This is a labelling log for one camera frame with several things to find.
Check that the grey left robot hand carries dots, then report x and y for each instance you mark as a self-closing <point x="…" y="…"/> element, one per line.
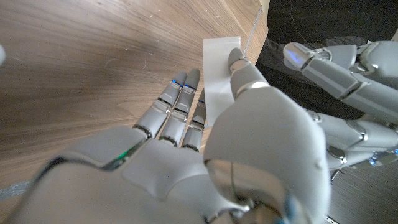
<point x="373" y="93"/>

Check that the person in dark trousers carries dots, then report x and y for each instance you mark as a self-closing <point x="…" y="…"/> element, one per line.
<point x="273" y="77"/>

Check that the small white case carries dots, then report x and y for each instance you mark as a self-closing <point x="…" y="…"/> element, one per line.
<point x="1" y="55"/>

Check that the white kitchen timer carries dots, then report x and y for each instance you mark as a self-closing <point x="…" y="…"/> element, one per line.
<point x="216" y="74"/>

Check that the long grey tape strip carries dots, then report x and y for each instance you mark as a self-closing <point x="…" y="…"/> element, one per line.
<point x="253" y="29"/>

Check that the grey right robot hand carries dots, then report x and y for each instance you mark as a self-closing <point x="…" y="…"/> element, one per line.
<point x="267" y="140"/>

